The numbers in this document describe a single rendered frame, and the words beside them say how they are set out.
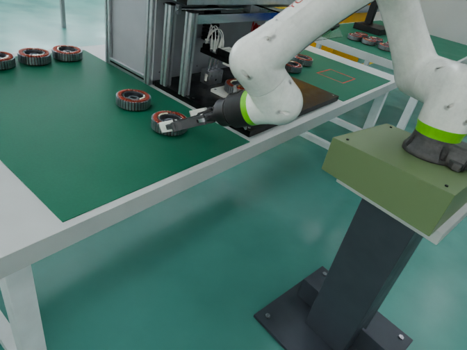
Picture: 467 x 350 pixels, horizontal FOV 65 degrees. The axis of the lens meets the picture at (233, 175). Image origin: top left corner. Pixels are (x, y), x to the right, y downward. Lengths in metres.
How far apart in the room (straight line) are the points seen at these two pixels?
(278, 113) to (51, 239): 0.54
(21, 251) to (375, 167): 0.83
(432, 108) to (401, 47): 0.19
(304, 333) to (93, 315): 0.82
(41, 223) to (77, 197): 0.10
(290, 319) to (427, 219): 0.82
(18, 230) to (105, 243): 1.04
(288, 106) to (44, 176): 0.58
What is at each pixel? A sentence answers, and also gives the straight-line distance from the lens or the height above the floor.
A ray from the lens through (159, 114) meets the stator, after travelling 1.15.
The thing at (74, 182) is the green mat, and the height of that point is 0.75.
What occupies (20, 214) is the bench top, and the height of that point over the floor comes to 0.75.
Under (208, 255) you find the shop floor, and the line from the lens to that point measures 1.78.
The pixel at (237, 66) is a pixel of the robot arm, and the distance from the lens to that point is 0.80.
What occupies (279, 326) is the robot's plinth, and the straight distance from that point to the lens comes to 1.60.
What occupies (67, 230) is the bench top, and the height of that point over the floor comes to 0.74.
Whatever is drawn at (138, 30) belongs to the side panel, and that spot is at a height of 0.93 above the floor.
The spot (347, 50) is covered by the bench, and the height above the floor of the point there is 0.72.
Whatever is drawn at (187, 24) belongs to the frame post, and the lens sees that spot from 1.29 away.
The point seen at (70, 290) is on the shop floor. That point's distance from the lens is 1.66.
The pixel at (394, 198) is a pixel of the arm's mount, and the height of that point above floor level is 0.79.
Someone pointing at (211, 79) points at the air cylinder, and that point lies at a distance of 1.48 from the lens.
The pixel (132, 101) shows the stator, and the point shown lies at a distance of 1.23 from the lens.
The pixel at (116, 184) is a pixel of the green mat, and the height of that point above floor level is 0.75.
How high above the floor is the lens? 1.28
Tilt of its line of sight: 33 degrees down
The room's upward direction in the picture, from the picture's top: 12 degrees clockwise
